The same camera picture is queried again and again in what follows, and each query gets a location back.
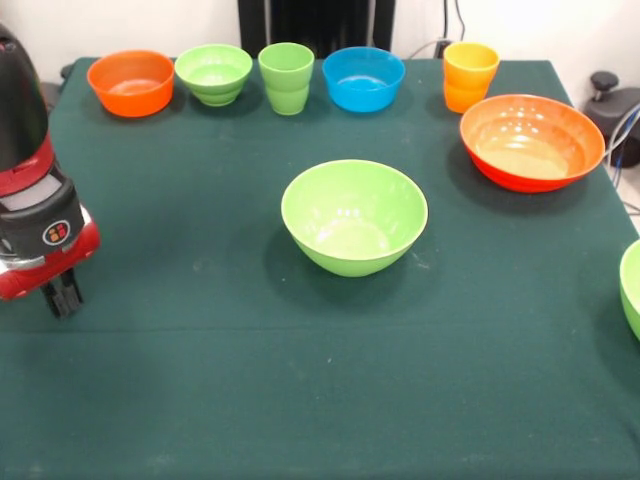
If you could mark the large green plastic bowl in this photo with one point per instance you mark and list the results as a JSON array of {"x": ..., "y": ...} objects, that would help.
[
  {"x": 354, "y": 210},
  {"x": 631, "y": 290}
]

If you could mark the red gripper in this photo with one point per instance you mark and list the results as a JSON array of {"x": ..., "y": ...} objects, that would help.
[{"x": 45, "y": 272}]

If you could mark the black power plug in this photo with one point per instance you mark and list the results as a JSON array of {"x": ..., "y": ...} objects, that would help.
[{"x": 443, "y": 48}]

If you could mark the blue plastic bowl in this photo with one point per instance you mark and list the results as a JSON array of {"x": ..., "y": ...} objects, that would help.
[{"x": 363, "y": 80}]

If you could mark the small orange plastic bowl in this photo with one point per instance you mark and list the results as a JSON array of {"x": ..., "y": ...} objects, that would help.
[{"x": 132, "y": 80}]

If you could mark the large orange plastic bowl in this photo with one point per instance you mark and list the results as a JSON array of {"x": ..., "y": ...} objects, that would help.
[{"x": 532, "y": 145}]

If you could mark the small green plastic bowl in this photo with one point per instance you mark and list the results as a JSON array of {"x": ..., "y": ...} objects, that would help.
[{"x": 215, "y": 70}]

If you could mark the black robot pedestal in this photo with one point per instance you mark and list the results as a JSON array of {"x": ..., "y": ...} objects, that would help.
[{"x": 315, "y": 22}]

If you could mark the dark green table cloth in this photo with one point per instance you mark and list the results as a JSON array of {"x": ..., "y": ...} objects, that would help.
[{"x": 325, "y": 360}]

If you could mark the green plastic cup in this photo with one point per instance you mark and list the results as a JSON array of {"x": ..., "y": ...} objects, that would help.
[{"x": 286, "y": 85}]

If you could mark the yellow plastic cup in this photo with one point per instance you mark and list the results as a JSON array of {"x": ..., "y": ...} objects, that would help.
[{"x": 470, "y": 80}]

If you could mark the black knobbed equipment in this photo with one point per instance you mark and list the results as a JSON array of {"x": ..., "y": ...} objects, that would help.
[{"x": 615, "y": 115}]

